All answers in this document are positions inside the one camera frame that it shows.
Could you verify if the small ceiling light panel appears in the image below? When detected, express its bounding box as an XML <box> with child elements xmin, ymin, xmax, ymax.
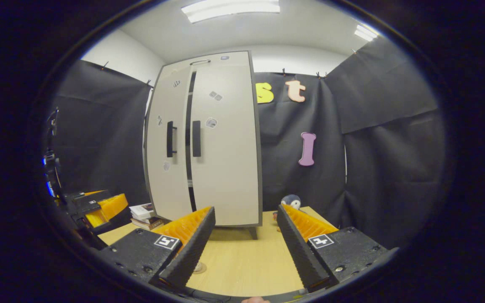
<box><xmin>354</xmin><ymin>24</ymin><xmax>379</xmax><ymax>42</ymax></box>

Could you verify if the white cabinet drawer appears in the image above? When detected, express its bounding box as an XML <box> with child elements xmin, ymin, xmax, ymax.
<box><xmin>164</xmin><ymin>51</ymin><xmax>251</xmax><ymax>77</ymax></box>

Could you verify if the penguin plush toy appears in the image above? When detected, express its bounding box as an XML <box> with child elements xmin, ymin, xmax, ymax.
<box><xmin>273</xmin><ymin>194</ymin><xmax>302</xmax><ymax>233</ymax></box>

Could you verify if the large ceiling light panel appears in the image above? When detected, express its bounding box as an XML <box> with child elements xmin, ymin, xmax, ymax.
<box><xmin>181</xmin><ymin>0</ymin><xmax>281</xmax><ymax>24</ymax></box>

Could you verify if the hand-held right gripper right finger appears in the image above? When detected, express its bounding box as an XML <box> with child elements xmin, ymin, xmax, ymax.
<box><xmin>276</xmin><ymin>204</ymin><xmax>399</xmax><ymax>294</ymax></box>

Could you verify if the stack of books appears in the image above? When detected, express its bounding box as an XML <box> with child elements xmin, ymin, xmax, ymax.
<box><xmin>128</xmin><ymin>202</ymin><xmax>171</xmax><ymax>231</ymax></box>

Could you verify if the white and grey cabinet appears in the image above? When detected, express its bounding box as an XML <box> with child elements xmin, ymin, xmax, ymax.
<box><xmin>143</xmin><ymin>50</ymin><xmax>264</xmax><ymax>240</ymax></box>

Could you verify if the white cabinet door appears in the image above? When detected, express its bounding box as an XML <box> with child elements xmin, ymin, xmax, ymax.
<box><xmin>189</xmin><ymin>63</ymin><xmax>261</xmax><ymax>226</ymax></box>
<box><xmin>145</xmin><ymin>67</ymin><xmax>193</xmax><ymax>222</ymax></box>

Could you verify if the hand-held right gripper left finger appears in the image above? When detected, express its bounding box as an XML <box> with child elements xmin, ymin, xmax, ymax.
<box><xmin>99</xmin><ymin>205</ymin><xmax>217</xmax><ymax>292</ymax></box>

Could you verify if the black backdrop cloth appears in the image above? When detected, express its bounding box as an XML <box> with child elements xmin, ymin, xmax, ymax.
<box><xmin>45</xmin><ymin>40</ymin><xmax>446</xmax><ymax>250</ymax></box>

